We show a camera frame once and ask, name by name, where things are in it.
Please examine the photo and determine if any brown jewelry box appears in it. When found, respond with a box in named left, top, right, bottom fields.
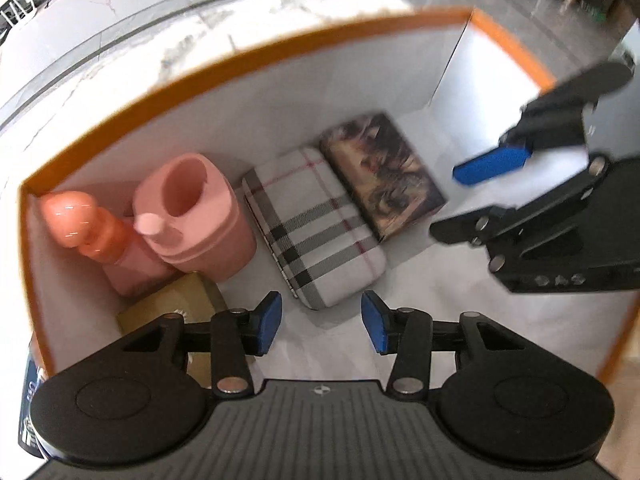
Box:
left=116, top=270, right=229, bottom=391

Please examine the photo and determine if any dark patterned case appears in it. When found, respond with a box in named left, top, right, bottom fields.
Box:
left=318, top=112, right=447, bottom=240

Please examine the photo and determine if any orange cardboard box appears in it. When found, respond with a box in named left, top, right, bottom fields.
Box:
left=20, top=8, right=637, bottom=382

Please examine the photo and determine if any plaid check case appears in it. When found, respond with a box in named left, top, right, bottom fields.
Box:
left=241, top=146, right=386, bottom=311

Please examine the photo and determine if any pink cup with lid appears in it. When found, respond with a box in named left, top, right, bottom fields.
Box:
left=132, top=153, right=256, bottom=283

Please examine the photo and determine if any pink orange bottle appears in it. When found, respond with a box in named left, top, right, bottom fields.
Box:
left=39, top=191, right=177, bottom=298

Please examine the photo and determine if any dark spray can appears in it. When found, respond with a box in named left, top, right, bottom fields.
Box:
left=17, top=353, right=46, bottom=458

